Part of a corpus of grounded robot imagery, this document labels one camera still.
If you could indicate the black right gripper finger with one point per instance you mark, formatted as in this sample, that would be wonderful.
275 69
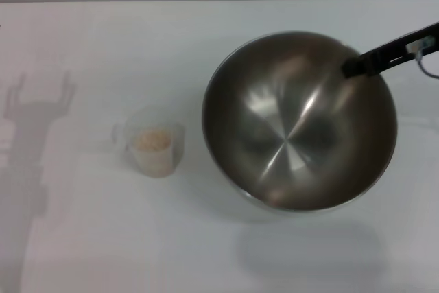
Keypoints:
374 59

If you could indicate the stainless steel mixing bowl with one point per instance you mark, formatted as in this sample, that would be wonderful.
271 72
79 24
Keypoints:
291 142

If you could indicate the clear plastic measuring cup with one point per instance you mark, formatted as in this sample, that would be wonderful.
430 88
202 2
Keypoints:
175 135

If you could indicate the white rice grains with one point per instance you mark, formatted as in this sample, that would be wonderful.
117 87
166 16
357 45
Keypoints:
152 140

